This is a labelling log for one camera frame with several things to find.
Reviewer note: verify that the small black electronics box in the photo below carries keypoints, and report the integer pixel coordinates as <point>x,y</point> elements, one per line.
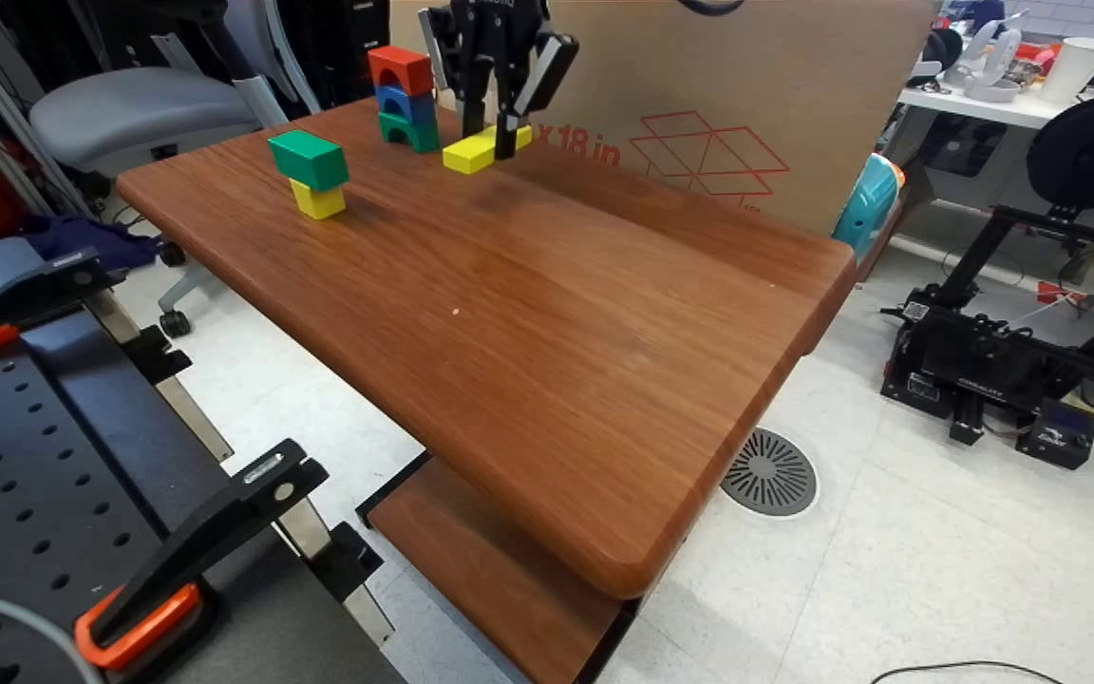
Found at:
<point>1059,435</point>

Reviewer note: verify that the yellow cube block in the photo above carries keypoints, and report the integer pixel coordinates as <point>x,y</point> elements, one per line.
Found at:
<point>320,202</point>

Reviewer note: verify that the blue cloth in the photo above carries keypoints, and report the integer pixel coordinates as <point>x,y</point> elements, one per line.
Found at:
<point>92,240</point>

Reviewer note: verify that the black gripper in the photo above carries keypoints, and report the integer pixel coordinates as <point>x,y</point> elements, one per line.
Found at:
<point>496,25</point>

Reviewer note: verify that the round metal floor drain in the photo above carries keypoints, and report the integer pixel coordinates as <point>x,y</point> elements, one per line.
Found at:
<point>770,473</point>

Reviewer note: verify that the red object on white table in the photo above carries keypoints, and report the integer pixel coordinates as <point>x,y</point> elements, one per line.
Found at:
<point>1039,57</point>

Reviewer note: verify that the red block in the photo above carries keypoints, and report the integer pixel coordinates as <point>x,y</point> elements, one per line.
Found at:
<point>402,71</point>

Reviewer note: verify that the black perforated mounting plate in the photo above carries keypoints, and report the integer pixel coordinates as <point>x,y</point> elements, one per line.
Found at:
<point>28,481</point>

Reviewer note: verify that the green arch block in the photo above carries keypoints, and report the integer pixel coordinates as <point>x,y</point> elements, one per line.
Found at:
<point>422,133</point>

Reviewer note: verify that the black 3D printer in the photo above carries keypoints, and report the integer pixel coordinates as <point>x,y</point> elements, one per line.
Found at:
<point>978,363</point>

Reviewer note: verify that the yellow rectangular block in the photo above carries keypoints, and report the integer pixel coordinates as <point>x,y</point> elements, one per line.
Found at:
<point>470,153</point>

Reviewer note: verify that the grey office chair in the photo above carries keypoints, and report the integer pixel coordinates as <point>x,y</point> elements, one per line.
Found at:
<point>131,110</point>

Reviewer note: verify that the blue arch block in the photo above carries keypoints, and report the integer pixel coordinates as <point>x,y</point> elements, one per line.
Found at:
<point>421,106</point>

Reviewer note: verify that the wooden lower table shelf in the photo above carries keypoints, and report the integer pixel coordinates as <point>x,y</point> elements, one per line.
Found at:
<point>483,572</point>

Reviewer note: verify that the green rectangular block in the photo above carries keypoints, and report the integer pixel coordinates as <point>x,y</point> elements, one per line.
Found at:
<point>310,158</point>

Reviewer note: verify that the large cardboard box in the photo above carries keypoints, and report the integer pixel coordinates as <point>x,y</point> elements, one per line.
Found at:
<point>724,77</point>

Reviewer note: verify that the white table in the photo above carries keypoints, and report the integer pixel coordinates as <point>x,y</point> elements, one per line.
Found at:
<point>988,106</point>

